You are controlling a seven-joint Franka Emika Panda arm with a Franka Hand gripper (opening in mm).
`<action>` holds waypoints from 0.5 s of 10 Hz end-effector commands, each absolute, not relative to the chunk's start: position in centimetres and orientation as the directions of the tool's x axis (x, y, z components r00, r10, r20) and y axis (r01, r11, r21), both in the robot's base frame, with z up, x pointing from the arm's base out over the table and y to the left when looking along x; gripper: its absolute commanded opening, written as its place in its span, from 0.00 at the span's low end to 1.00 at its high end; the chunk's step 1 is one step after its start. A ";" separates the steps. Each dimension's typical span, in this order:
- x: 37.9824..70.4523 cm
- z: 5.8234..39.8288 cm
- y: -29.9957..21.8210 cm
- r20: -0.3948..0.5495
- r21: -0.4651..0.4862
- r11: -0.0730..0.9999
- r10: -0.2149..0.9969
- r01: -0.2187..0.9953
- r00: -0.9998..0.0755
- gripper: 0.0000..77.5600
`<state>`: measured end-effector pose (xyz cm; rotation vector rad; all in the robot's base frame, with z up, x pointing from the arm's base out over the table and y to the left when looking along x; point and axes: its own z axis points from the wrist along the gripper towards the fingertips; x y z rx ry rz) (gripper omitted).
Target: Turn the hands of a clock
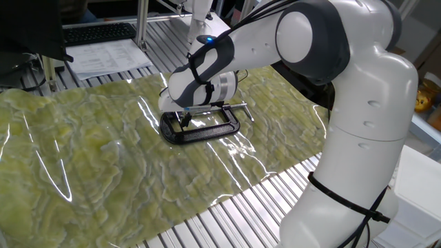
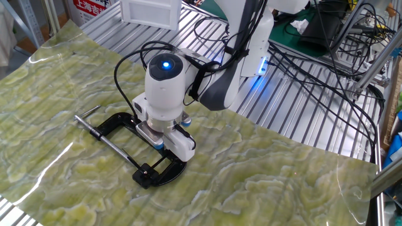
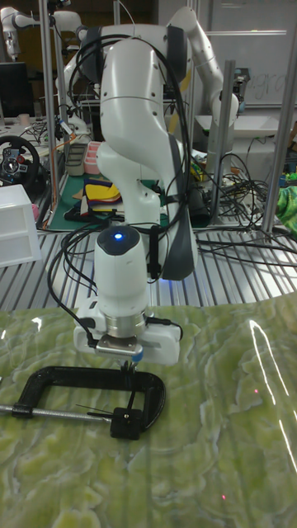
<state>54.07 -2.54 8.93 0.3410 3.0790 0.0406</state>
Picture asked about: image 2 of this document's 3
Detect thick black clock hand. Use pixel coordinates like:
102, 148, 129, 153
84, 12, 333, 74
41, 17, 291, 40
149, 156, 169, 170

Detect green marble pattern mat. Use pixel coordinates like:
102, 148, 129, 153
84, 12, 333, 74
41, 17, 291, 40
0, 19, 379, 226

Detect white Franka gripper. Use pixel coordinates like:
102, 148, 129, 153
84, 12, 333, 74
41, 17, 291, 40
131, 92, 197, 163

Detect tan cardboard panel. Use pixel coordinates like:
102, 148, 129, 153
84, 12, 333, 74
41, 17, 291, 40
381, 59, 402, 151

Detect blue bag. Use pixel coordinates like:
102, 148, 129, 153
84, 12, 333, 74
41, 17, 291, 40
382, 111, 402, 169

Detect black velcro strap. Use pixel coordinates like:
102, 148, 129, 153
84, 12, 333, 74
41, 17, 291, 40
187, 60, 221, 102

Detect black clock movement box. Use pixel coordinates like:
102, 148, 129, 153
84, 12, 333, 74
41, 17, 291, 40
132, 163, 161, 190

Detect crumpled white tissue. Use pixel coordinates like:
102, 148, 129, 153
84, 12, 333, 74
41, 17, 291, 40
289, 18, 311, 35

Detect black pouch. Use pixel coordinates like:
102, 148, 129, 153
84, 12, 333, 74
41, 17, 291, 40
297, 1, 349, 53

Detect thin black clock hand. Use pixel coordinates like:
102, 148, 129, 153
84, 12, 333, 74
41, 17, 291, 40
121, 148, 148, 174

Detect white plastic bin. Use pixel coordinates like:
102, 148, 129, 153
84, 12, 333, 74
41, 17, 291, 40
119, 0, 183, 31

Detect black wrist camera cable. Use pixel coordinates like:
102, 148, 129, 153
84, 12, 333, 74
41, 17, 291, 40
112, 40, 189, 122

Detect grey perforated shelf post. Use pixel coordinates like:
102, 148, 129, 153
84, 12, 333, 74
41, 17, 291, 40
0, 0, 45, 48

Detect box with red print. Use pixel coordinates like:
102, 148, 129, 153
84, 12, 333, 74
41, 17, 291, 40
67, 0, 122, 28

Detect silver bracket with blue cap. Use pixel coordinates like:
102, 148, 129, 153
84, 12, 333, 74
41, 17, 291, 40
180, 111, 192, 128

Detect black C-clamp with steel screw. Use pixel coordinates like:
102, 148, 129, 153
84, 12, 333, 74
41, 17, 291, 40
73, 105, 188, 190

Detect aluminium frame post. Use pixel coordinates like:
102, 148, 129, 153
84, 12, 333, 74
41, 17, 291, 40
369, 156, 402, 199
40, 0, 61, 36
354, 30, 402, 94

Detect green cutting mat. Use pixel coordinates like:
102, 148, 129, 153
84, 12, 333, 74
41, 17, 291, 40
197, 0, 335, 59

